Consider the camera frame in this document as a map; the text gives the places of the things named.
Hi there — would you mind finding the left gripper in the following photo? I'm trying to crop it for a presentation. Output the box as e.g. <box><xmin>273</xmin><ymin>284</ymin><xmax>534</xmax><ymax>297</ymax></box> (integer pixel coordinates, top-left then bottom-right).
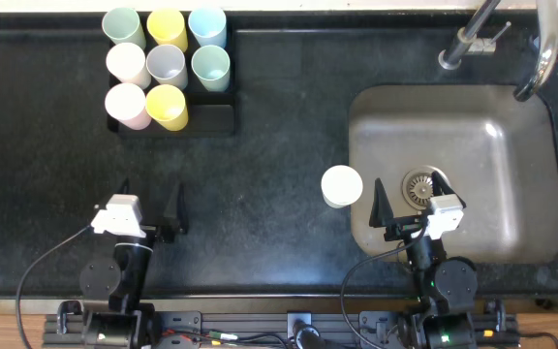
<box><xmin>115</xmin><ymin>177</ymin><xmax>189</xmax><ymax>244</ymax></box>

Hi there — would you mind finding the black cable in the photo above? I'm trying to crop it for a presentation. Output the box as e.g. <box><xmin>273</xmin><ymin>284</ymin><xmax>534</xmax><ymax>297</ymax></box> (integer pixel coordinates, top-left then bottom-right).
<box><xmin>339</xmin><ymin>220</ymin><xmax>429</xmax><ymax>349</ymax></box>
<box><xmin>15</xmin><ymin>223</ymin><xmax>94</xmax><ymax>349</ymax></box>

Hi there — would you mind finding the black tray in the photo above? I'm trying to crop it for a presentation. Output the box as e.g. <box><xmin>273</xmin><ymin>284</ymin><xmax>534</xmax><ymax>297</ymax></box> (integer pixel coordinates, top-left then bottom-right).
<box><xmin>106</xmin><ymin>9</ymin><xmax>237</xmax><ymax>138</ymax></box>

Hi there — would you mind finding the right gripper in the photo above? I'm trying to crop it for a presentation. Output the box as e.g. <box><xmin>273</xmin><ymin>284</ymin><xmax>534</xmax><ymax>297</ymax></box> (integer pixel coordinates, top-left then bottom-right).
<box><xmin>368</xmin><ymin>170</ymin><xmax>468</xmax><ymax>242</ymax></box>

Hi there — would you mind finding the steel sink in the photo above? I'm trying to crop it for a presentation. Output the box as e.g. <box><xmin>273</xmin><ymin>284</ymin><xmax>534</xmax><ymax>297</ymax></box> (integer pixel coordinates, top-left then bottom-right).
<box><xmin>348</xmin><ymin>84</ymin><xmax>558</xmax><ymax>266</ymax></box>

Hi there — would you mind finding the mounting rail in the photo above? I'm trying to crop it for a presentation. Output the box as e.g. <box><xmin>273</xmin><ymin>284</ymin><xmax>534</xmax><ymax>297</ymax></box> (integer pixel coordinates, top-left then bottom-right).
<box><xmin>42</xmin><ymin>300</ymin><xmax>558</xmax><ymax>349</ymax></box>

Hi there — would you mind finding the blue cup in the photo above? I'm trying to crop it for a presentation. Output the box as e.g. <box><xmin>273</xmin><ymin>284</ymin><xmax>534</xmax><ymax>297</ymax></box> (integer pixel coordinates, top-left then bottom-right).
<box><xmin>187</xmin><ymin>6</ymin><xmax>228</xmax><ymax>48</ymax></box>

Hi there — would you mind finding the white cup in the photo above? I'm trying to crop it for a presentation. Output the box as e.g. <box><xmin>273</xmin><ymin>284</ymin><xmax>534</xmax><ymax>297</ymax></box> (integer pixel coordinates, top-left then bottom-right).
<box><xmin>320</xmin><ymin>165</ymin><xmax>364</xmax><ymax>209</ymax></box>
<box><xmin>105</xmin><ymin>42</ymin><xmax>153</xmax><ymax>91</ymax></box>

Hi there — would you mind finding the green cup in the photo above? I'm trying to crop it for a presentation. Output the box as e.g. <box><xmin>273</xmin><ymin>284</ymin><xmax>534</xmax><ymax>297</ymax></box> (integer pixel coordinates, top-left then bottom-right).
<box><xmin>190</xmin><ymin>44</ymin><xmax>232</xmax><ymax>93</ymax></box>
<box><xmin>101</xmin><ymin>7</ymin><xmax>147</xmax><ymax>50</ymax></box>

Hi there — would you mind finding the steel tap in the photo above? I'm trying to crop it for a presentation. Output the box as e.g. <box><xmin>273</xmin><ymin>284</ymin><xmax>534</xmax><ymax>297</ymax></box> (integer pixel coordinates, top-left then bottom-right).
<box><xmin>437</xmin><ymin>0</ymin><xmax>558</xmax><ymax>103</ymax></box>

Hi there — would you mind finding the yellow cup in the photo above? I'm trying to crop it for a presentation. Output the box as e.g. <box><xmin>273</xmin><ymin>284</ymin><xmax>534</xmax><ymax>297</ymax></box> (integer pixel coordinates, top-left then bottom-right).
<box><xmin>145</xmin><ymin>8</ymin><xmax>189</xmax><ymax>53</ymax></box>
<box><xmin>144</xmin><ymin>83</ymin><xmax>190</xmax><ymax>133</ymax></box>

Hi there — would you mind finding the grey cup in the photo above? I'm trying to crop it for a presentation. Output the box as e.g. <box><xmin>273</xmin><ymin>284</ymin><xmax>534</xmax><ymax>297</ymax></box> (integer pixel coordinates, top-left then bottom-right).
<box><xmin>145</xmin><ymin>44</ymin><xmax>189</xmax><ymax>91</ymax></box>

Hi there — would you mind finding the pink cup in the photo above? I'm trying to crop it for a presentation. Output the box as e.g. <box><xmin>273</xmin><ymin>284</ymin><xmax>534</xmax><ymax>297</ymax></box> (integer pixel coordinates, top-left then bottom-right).
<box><xmin>104</xmin><ymin>82</ymin><xmax>153</xmax><ymax>131</ymax></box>

